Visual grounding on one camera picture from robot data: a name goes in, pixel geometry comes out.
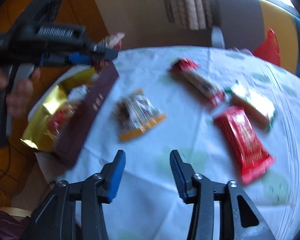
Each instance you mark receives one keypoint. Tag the beige patterned curtain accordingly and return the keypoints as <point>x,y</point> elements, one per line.
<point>187,2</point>

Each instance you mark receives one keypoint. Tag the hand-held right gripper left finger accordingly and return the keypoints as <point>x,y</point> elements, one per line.
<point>116,177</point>

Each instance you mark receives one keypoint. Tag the small red candy wrapper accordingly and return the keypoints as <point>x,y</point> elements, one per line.
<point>185,65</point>

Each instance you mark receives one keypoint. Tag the large red snack packet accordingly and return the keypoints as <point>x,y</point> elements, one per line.
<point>245,142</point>

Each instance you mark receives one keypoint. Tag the grey yellow blue sofa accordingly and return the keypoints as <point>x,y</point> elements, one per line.
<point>237,17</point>

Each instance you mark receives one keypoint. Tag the dark purple bag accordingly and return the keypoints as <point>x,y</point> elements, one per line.
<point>5,225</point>

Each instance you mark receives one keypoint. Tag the red plastic bag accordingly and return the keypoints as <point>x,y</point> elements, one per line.
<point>268,47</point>

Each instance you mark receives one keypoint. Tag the clear bread cake packet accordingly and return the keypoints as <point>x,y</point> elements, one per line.
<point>60,120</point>

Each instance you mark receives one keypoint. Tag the green and gold snack packet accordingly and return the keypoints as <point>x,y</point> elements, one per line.
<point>252,102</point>

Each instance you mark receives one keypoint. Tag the clear nut packet orange edge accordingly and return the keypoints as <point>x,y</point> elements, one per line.
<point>137,115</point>

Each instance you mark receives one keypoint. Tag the person's left hand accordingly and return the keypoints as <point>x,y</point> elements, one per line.
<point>20,97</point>

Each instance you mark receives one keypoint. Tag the clear red-ended snack packet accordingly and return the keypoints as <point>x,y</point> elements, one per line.
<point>206,88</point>

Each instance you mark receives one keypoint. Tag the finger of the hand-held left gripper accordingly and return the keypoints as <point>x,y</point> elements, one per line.
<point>77,59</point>
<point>105,53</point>

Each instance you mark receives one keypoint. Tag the red and white snack packet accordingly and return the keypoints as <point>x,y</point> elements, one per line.
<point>113,40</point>

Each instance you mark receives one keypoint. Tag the gold and maroon tin box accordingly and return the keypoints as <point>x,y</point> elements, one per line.
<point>90,110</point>

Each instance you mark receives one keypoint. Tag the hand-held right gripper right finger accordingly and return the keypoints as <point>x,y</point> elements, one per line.
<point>178,177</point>

